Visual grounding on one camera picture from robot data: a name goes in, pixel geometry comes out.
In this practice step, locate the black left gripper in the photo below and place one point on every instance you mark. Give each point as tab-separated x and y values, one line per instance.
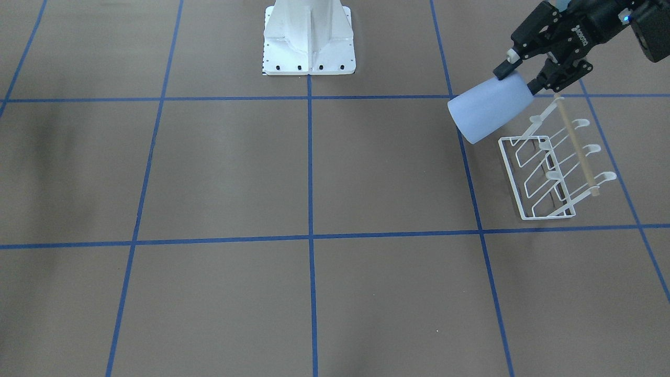
590	27

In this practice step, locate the light blue plastic cup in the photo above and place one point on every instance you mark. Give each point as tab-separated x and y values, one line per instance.
482	110

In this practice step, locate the white wire cup holder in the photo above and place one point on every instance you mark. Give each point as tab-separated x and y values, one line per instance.
549	166

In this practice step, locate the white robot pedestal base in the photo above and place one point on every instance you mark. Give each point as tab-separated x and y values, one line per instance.
308	38

